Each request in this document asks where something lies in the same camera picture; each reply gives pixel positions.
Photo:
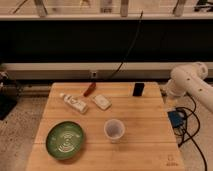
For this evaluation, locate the black eraser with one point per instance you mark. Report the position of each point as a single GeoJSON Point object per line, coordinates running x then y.
{"type": "Point", "coordinates": [138, 89]}

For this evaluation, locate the black equipment at left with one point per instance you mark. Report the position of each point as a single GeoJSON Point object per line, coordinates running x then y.
{"type": "Point", "coordinates": [9, 94]}

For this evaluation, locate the clear plastic cup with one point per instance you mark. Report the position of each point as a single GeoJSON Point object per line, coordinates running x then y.
{"type": "Point", "coordinates": [114, 130]}

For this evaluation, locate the blue device on floor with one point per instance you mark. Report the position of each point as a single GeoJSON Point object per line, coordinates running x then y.
{"type": "Point", "coordinates": [175, 119]}

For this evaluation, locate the green patterned bowl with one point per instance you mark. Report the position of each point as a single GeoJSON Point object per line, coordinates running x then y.
{"type": "Point", "coordinates": [64, 140]}

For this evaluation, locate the white tube bottle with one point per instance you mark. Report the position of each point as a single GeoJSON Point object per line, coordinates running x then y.
{"type": "Point", "coordinates": [75, 103]}

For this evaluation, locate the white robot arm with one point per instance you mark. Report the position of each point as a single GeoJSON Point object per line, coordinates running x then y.
{"type": "Point", "coordinates": [189, 78]}

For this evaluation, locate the white rectangular box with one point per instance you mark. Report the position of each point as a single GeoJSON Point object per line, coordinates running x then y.
{"type": "Point", "coordinates": [102, 102]}

